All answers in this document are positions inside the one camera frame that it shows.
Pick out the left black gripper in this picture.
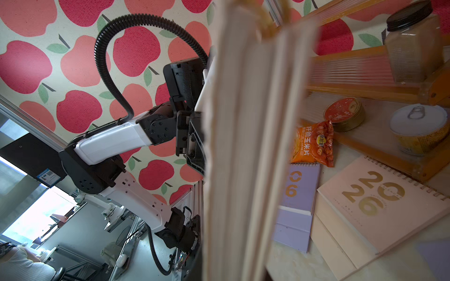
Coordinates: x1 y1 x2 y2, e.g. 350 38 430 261
176 111 205 175

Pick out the pink calendar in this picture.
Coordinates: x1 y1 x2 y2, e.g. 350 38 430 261
311 156 450 281
202 1 319 281

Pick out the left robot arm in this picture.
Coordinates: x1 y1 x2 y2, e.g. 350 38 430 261
59 58 207 253

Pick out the orange snack bag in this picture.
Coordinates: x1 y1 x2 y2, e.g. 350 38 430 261
290 121 334 167

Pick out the purple calendar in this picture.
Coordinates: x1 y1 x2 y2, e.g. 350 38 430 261
273 163 321 253
417 240 450 281

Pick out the red round tin can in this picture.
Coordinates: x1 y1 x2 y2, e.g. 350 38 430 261
323 97 366 132

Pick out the wooden three-tier shelf rack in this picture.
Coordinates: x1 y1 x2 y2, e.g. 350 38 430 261
299 47 450 182

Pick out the yellow pull-tab can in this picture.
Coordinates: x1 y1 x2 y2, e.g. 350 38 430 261
389 104 450 156

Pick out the right glass spice jar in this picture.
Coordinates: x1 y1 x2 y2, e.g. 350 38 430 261
385 1 444 84

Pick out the purple calendar back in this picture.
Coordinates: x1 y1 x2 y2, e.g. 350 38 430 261
417 240 450 281

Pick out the black corrugated cable hose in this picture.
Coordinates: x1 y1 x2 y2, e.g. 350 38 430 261
66 13 210 146

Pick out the left aluminium frame post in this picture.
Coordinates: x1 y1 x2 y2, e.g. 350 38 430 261
1 96 68 152

